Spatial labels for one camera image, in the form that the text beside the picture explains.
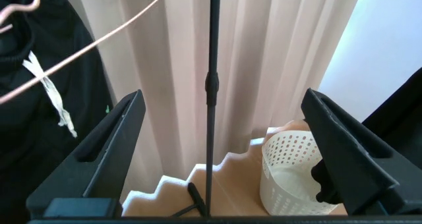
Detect black clothes rack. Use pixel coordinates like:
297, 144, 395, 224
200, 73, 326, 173
171, 0, 221, 217

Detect black shorts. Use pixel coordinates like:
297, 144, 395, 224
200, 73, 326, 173
0, 0, 115, 224

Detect black shirt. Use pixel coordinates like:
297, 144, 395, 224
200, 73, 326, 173
311, 67, 422, 205

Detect white laundry basket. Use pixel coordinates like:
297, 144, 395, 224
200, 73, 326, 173
259, 130, 341, 216

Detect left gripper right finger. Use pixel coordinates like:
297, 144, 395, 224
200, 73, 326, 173
301, 88, 422, 217

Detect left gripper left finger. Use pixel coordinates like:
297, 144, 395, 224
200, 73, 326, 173
26, 89, 146, 218

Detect beige curtain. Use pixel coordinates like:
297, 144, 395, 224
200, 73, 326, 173
59, 0, 365, 204

